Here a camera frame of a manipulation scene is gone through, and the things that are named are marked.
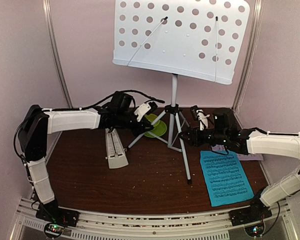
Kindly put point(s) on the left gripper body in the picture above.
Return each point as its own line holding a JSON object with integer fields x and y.
{"x": 136, "y": 131}

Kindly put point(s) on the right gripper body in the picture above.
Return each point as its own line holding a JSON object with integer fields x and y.
{"x": 199, "y": 141}

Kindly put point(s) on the blue sheet music page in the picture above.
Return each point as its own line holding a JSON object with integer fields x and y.
{"x": 225, "y": 178}

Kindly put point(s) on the white music stand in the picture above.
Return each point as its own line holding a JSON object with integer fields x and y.
{"x": 200, "y": 39}

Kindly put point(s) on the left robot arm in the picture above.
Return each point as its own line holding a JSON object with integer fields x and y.
{"x": 40, "y": 122}

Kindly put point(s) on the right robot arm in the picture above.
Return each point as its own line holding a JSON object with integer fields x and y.
{"x": 248, "y": 141}

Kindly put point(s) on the green plastic bowl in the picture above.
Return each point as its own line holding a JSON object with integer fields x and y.
{"x": 151, "y": 117}

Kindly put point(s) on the green plastic plate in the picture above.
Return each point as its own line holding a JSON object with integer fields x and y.
{"x": 160, "y": 128}

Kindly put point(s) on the grey metronome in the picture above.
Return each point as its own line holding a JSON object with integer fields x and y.
{"x": 116, "y": 155}

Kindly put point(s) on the purple sheet music page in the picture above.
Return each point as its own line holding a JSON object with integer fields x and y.
{"x": 241, "y": 157}

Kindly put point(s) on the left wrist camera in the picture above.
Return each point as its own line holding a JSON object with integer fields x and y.
{"x": 144, "y": 109}

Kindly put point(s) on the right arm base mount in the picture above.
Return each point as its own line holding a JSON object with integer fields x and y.
{"x": 252, "y": 220}

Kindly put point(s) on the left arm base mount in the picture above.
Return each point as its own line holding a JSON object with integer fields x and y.
{"x": 57, "y": 222}

